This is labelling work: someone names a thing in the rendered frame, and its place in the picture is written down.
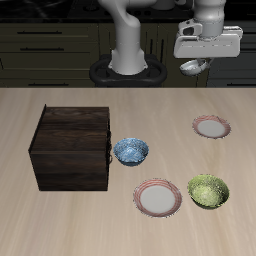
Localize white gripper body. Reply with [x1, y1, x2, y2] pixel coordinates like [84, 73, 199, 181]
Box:
[172, 26, 244, 60]

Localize red rimmed white plate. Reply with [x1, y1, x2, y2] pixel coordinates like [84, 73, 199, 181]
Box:
[132, 178, 183, 219]
[191, 114, 232, 140]

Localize blue patterned bowl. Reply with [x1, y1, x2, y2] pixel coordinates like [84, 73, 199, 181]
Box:
[113, 137, 150, 167]

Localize green bowl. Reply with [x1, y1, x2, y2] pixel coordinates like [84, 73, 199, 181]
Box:
[186, 173, 231, 210]

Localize dark kitchen cupboards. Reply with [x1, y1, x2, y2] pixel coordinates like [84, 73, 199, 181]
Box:
[0, 0, 256, 89]

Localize dark wooden cabinet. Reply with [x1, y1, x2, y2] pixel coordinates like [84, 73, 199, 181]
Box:
[28, 103, 114, 192]

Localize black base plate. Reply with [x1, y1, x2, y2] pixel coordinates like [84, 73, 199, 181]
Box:
[88, 54, 168, 85]

